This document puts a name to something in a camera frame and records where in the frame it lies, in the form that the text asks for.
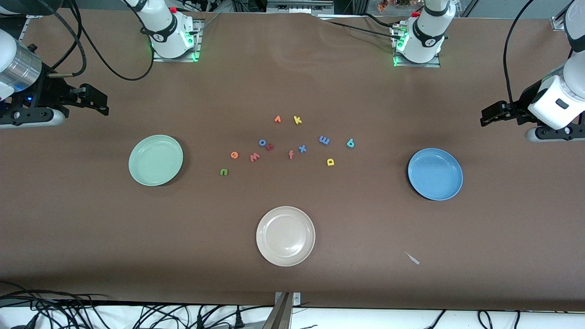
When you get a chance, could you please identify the metal post bracket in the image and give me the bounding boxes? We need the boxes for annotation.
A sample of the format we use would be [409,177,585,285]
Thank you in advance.
[261,292,302,329]

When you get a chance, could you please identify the green plate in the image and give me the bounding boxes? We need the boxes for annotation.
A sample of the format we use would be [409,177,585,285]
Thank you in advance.
[128,134,184,187]

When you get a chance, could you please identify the brown table cover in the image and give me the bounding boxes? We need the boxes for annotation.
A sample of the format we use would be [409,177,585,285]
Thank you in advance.
[0,7,585,313]

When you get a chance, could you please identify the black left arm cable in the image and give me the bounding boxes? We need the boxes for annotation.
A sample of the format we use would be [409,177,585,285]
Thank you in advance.
[503,0,536,115]

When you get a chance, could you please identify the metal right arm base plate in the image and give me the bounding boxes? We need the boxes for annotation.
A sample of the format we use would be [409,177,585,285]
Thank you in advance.
[152,18,202,63]

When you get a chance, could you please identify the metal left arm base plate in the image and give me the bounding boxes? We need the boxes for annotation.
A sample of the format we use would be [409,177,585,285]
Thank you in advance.
[392,25,441,69]

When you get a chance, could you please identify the tangled black cable bundle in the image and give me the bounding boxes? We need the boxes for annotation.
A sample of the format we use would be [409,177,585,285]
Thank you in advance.
[0,281,275,329]

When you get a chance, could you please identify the beige plate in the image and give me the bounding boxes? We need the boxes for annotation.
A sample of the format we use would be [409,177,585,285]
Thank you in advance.
[256,206,316,267]

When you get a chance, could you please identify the black cable to arm base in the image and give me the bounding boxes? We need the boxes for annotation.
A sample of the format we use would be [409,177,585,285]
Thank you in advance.
[315,13,403,39]

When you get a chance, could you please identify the black cable loops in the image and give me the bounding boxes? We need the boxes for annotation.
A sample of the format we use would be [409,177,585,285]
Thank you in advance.
[425,310,521,329]

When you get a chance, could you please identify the blue plate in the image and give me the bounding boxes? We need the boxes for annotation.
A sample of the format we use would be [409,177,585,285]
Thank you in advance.
[408,148,463,201]

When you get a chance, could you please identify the grey equipment box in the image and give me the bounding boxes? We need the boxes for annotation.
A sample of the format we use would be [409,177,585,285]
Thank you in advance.
[266,0,335,14]

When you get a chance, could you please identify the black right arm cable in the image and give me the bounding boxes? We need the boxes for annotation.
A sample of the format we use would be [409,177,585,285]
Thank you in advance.
[39,0,154,81]

